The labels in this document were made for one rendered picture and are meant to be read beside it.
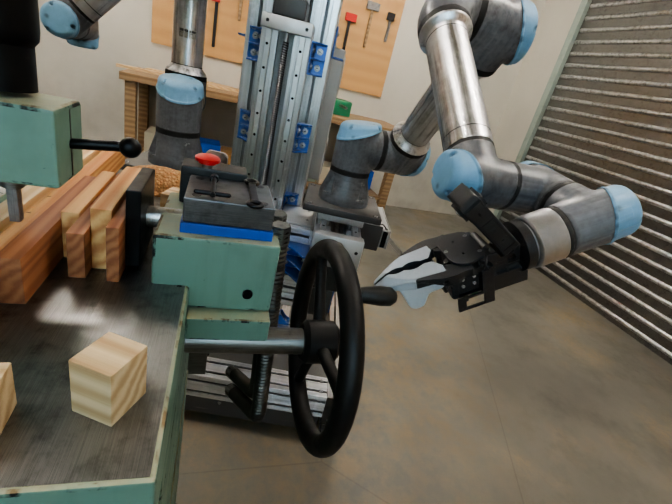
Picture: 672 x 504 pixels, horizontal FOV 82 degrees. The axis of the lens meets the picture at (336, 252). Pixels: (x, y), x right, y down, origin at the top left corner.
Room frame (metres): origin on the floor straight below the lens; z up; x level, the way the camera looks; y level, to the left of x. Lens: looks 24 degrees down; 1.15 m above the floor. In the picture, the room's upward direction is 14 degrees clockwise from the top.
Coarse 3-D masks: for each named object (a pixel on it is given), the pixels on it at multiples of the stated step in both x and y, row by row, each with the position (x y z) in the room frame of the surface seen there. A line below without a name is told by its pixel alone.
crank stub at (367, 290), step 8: (368, 288) 0.42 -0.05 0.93; (376, 288) 0.42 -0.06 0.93; (384, 288) 0.42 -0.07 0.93; (392, 288) 0.43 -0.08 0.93; (368, 296) 0.41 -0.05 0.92; (376, 296) 0.41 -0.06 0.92; (384, 296) 0.41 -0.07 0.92; (392, 296) 0.42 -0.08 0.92; (376, 304) 0.41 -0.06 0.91; (384, 304) 0.42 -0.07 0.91; (392, 304) 0.42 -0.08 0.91
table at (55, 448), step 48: (48, 288) 0.31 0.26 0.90; (96, 288) 0.32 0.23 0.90; (144, 288) 0.34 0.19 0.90; (0, 336) 0.23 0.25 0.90; (48, 336) 0.25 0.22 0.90; (96, 336) 0.26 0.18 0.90; (144, 336) 0.27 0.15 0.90; (192, 336) 0.35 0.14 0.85; (240, 336) 0.37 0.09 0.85; (48, 384) 0.20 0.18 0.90; (48, 432) 0.17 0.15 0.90; (96, 432) 0.17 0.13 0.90; (144, 432) 0.18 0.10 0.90; (0, 480) 0.13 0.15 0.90; (48, 480) 0.14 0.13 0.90; (96, 480) 0.15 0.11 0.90; (144, 480) 0.15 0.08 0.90
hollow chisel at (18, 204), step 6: (6, 192) 0.33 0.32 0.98; (12, 192) 0.33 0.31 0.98; (18, 192) 0.33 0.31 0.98; (12, 198) 0.33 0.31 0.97; (18, 198) 0.33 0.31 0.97; (12, 204) 0.33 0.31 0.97; (18, 204) 0.33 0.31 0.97; (12, 210) 0.33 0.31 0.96; (18, 210) 0.33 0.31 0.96; (12, 216) 0.33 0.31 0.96; (18, 216) 0.33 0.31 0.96
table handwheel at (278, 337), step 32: (320, 256) 0.50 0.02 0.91; (320, 288) 0.49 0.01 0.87; (352, 288) 0.39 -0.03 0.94; (320, 320) 0.46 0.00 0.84; (352, 320) 0.36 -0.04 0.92; (192, 352) 0.38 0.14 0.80; (224, 352) 0.39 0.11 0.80; (256, 352) 0.40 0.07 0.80; (288, 352) 0.42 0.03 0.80; (320, 352) 0.41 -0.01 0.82; (352, 352) 0.34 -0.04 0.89; (352, 384) 0.32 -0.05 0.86; (352, 416) 0.32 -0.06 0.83; (320, 448) 0.32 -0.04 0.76
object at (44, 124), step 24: (0, 96) 0.32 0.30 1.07; (24, 96) 0.34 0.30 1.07; (48, 96) 0.36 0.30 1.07; (0, 120) 0.30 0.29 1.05; (24, 120) 0.31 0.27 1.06; (48, 120) 0.32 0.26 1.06; (72, 120) 0.36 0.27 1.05; (0, 144) 0.30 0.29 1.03; (24, 144) 0.31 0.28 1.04; (48, 144) 0.32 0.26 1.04; (0, 168) 0.30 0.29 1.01; (24, 168) 0.31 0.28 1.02; (48, 168) 0.31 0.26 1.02; (72, 168) 0.35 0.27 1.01
